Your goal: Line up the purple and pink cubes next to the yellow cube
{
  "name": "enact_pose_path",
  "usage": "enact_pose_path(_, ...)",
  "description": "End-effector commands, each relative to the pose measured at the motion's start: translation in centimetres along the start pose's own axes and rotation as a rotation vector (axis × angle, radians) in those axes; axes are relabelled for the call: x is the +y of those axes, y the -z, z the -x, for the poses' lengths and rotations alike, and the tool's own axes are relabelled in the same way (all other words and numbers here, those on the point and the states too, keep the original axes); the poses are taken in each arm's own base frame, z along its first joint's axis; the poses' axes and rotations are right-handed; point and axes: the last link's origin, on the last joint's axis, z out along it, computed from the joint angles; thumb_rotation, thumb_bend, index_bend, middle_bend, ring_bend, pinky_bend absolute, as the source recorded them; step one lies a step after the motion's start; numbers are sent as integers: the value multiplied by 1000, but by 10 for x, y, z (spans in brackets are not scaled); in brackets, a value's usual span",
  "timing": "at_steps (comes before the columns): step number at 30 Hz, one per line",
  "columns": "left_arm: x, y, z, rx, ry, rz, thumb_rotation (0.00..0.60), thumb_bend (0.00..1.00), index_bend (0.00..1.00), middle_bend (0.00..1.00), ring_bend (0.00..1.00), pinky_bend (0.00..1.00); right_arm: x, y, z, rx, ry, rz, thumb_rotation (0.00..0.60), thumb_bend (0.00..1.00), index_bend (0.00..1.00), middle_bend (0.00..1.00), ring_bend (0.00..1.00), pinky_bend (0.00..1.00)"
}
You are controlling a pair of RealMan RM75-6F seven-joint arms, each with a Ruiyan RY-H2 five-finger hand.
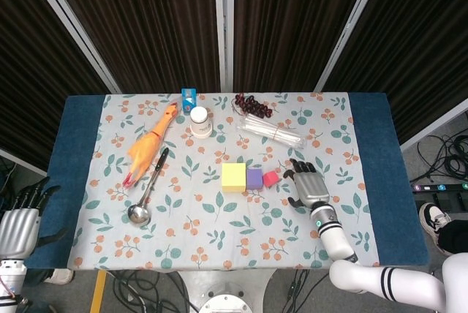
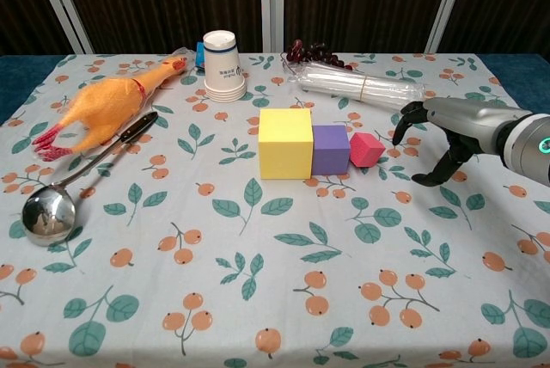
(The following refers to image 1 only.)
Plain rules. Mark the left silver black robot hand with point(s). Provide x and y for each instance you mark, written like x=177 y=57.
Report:
x=18 y=232

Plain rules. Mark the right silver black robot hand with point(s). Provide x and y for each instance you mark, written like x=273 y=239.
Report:
x=312 y=186

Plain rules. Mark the small red foam cube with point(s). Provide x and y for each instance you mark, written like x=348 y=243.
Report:
x=270 y=179

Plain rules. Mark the purple cube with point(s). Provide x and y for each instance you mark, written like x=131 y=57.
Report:
x=254 y=180

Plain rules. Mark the large yellow foam cube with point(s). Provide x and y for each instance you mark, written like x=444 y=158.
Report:
x=233 y=179

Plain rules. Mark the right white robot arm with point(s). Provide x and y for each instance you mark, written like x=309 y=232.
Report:
x=338 y=243

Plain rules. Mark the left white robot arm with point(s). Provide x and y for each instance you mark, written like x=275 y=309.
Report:
x=9 y=280

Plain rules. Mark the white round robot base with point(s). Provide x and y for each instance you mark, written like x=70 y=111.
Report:
x=228 y=304

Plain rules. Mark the bundle of clear straws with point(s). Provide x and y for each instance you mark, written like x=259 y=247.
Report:
x=272 y=132

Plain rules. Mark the blue table cover cloth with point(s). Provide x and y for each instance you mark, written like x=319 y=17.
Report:
x=384 y=166

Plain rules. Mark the dark red grape bunch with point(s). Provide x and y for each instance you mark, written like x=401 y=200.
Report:
x=254 y=105

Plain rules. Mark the floral leaf print tablecloth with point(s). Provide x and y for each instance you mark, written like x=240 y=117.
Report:
x=226 y=240

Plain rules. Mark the white black sneaker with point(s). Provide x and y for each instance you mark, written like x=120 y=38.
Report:
x=433 y=219

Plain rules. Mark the black power strip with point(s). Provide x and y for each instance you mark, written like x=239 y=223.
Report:
x=438 y=187

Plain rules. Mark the stack of white paper cups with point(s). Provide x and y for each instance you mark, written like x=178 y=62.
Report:
x=200 y=123

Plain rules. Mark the black trouser leg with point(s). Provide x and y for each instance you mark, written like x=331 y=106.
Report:
x=455 y=236

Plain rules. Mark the small blue carton box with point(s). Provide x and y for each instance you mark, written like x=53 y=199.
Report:
x=189 y=98

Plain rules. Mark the orange rubber chicken toy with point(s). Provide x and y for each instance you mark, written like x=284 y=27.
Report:
x=146 y=145

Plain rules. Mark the dark brown folding screen panel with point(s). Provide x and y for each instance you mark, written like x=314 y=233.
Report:
x=146 y=24
x=292 y=24
x=420 y=42
x=33 y=71

